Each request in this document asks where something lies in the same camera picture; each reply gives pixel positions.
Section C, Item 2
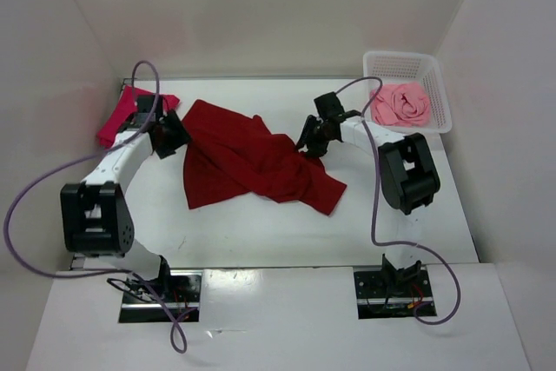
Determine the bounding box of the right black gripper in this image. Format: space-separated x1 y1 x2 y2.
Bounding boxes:
295 113 334 157

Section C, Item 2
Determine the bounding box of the magenta t shirt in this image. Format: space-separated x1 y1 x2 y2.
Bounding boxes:
96 85 181 149

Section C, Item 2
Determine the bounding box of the dark red t shirt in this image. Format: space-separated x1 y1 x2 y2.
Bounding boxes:
182 99 347 215

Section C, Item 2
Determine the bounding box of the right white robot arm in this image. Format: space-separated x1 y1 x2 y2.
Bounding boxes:
296 92 440 295

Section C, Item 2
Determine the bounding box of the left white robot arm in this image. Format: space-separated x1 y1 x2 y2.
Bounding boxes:
60 94 191 301

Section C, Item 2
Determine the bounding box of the light pink t shirt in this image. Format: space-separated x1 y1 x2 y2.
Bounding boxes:
371 82 432 127

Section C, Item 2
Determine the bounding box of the white plastic basket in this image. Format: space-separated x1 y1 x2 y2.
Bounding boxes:
363 50 452 134

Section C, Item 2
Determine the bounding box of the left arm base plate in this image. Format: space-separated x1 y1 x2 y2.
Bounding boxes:
107 269 203 323

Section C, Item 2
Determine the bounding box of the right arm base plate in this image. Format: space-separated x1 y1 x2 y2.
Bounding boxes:
353 267 437 320

